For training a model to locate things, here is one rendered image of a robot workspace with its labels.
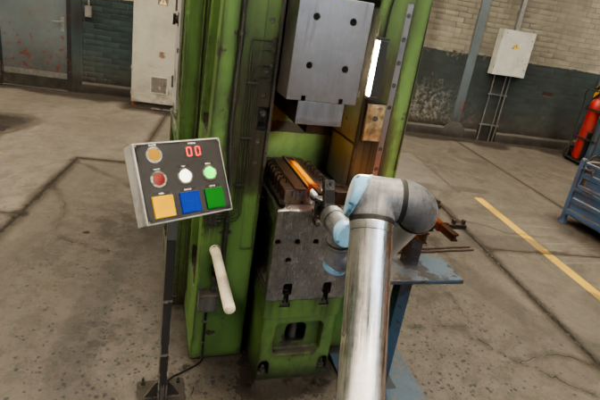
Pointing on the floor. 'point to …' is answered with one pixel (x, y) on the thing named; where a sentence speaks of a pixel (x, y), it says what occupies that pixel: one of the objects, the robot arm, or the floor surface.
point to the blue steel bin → (584, 195)
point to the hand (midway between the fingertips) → (315, 188)
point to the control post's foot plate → (145, 390)
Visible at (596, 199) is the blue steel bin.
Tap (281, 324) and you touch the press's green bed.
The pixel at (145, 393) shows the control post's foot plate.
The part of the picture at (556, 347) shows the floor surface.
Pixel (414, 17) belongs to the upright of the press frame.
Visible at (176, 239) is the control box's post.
